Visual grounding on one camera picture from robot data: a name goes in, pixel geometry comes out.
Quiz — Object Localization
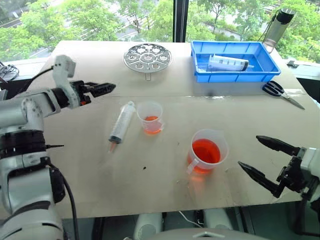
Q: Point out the small clear measuring cup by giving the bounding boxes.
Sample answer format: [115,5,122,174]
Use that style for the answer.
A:
[136,100,166,136]

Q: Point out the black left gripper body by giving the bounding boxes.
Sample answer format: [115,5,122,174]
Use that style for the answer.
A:
[70,80,92,107]

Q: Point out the thin white cable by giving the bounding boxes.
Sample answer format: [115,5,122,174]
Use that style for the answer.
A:
[178,210,204,229]

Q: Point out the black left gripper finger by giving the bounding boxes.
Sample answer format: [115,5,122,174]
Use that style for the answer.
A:
[90,87,115,99]
[83,82,117,92]

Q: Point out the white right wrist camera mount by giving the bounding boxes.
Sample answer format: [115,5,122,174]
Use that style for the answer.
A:
[299,146,320,179]

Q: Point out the clear bottle with black lid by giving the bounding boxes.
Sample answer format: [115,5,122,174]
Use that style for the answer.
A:
[261,8,296,54]

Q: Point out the large syringe with red tip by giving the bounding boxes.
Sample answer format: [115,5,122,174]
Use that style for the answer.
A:
[107,100,136,154]

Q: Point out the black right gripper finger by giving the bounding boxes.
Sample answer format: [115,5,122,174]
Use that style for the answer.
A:
[255,135,301,157]
[237,161,286,199]

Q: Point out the grey rounded robot leg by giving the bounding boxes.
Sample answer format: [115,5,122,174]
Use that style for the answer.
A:
[202,208,234,231]
[133,212,164,240]

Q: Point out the blue plastic tray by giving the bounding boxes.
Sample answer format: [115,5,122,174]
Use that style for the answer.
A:
[190,40,282,84]

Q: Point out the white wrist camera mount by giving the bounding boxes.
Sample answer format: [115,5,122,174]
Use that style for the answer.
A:
[53,54,77,110]
[299,146,320,179]

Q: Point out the large beaker orange liquid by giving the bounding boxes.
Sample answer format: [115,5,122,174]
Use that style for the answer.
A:
[186,128,230,175]

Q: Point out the black handled scissors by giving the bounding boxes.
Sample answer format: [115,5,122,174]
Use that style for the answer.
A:
[262,80,306,111]

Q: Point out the large syringe with printed scale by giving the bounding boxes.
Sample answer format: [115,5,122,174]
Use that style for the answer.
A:
[208,53,255,73]

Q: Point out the grey robot torso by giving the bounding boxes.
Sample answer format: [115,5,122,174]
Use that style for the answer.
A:
[149,226,272,240]

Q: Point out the round perforated metal steamer plate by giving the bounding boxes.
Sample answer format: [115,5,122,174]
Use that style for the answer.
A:
[122,43,173,81]

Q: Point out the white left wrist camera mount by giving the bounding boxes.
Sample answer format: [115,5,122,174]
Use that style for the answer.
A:
[53,54,77,110]

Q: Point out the black wire eyeglasses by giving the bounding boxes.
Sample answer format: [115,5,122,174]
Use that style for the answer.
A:
[0,64,20,83]

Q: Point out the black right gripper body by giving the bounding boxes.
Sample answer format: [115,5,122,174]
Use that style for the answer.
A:
[276,155,314,195]

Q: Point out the dark window frame post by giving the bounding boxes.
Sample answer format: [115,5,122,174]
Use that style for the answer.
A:
[173,0,190,43]

